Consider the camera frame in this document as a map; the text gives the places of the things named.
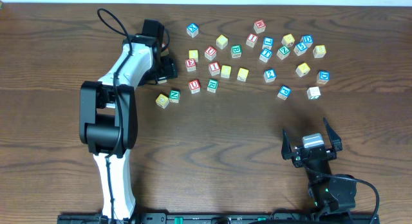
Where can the red U block lower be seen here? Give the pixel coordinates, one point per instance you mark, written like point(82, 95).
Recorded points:
point(194, 86)

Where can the red H block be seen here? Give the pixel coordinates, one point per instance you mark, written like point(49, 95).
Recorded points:
point(259, 26)

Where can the blue d block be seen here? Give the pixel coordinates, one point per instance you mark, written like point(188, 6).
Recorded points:
point(307, 40)
point(323, 77)

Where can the blue 2 block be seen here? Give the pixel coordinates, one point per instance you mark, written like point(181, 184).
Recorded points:
point(269, 75)

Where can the yellow block top right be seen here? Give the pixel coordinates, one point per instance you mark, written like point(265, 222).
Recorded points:
point(288, 40)

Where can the blue P block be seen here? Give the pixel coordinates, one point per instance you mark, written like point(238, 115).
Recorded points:
point(284, 92)

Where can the green R block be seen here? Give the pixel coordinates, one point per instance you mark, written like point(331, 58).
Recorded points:
point(212, 85)

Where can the green B block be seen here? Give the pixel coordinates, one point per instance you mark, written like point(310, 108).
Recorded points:
point(236, 51)

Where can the yellow block left middle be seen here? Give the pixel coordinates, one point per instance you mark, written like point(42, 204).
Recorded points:
point(225, 71)

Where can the blue D block lower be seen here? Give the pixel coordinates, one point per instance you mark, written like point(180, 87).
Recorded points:
point(323, 77)

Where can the plain 7 block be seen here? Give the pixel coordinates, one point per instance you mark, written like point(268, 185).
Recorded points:
point(313, 93)

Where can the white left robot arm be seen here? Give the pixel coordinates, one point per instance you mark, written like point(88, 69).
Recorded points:
point(108, 120)

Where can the red i block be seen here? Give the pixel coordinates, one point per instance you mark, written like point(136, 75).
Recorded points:
point(214, 68)
point(251, 40)

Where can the yellow O block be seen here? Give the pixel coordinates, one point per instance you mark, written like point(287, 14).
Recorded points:
point(193, 54)

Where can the yellow block right middle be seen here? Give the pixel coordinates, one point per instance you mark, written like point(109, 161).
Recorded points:
point(242, 74)

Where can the red U block upper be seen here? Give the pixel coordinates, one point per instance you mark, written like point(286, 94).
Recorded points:
point(210, 53)

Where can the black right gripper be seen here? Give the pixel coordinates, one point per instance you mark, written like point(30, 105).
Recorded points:
point(312, 153)

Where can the blue 5 block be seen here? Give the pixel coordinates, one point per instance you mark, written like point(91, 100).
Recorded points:
point(300, 48)

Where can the yellow A block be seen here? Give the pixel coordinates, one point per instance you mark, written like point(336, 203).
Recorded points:
point(302, 69)

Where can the green N block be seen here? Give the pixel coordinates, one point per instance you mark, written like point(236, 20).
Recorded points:
point(174, 96)

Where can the green Z block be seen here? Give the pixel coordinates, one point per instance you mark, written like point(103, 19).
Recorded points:
point(283, 52)

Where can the blue L block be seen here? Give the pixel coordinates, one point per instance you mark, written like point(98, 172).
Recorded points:
point(268, 43)

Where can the blue D block upper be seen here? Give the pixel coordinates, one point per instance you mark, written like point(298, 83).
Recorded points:
point(307, 40)

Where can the red u block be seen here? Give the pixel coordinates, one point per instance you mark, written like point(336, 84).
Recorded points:
point(194, 86)
point(210, 53)

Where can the blue X block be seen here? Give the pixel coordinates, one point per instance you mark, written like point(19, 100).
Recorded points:
point(192, 30)

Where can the red A block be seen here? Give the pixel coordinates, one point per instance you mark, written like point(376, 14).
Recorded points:
point(162, 80)

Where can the red X block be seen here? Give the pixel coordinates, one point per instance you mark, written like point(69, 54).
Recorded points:
point(165, 50)

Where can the yellow 2 block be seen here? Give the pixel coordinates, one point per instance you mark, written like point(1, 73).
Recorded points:
point(162, 101)

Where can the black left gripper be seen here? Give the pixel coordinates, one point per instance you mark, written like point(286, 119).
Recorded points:
point(168, 69)

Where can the yellow C block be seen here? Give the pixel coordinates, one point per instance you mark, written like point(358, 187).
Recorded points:
point(222, 42)

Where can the blue T block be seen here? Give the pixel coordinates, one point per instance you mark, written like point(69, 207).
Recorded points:
point(265, 55)

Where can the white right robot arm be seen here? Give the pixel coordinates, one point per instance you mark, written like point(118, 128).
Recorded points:
point(331, 193)

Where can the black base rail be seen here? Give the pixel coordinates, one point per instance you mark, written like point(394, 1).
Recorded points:
point(277, 217)

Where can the red E block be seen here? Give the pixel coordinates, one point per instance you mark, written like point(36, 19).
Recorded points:
point(190, 64)

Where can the yellow 8 block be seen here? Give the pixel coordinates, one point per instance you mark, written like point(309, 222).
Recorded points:
point(319, 51)

